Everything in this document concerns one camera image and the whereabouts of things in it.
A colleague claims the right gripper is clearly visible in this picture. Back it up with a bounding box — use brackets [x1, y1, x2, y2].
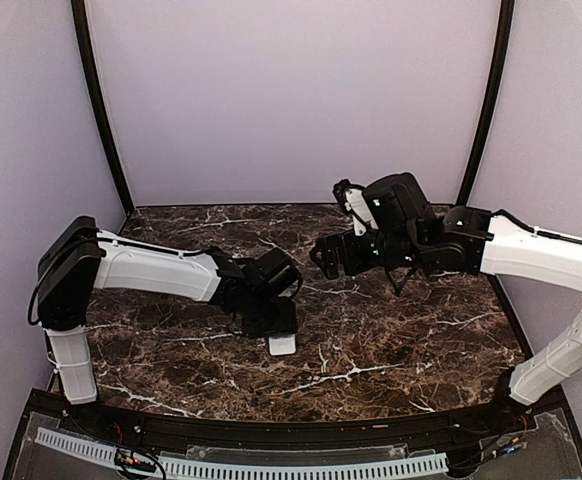
[310, 227, 426, 279]

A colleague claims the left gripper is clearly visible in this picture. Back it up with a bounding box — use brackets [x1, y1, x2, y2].
[241, 291, 297, 338]

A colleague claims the white remote control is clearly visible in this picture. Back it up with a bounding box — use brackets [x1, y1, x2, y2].
[267, 334, 297, 357]

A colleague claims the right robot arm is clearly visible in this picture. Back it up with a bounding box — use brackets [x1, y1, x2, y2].
[310, 172, 582, 434]

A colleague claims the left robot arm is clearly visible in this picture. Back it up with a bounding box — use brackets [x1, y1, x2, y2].
[27, 216, 303, 436]

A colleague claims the black front rail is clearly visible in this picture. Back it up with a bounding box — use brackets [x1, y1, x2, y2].
[95, 404, 492, 454]

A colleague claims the white slotted cable duct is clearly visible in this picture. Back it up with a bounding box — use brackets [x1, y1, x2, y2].
[35, 427, 448, 479]

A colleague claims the right black frame post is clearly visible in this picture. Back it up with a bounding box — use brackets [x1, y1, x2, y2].
[455, 0, 515, 206]

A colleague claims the black frame post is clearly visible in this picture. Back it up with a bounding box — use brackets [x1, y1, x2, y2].
[455, 0, 515, 206]
[70, 0, 135, 217]

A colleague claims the left black frame post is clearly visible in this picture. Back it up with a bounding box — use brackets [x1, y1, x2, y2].
[70, 0, 135, 217]

